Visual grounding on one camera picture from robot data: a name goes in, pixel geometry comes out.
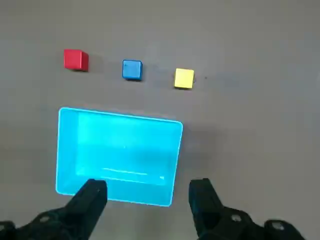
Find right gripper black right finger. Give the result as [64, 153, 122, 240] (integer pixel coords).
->
[188, 177, 307, 240]

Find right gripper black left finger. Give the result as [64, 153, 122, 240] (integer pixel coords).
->
[0, 178, 109, 240]

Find yellow cube block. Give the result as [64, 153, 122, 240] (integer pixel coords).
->
[173, 67, 195, 90]

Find blue cube block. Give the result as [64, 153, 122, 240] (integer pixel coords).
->
[121, 59, 143, 82]

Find red cube block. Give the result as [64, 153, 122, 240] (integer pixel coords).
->
[63, 48, 90, 73]

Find cyan plastic box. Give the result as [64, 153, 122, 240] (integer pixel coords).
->
[54, 106, 184, 208]

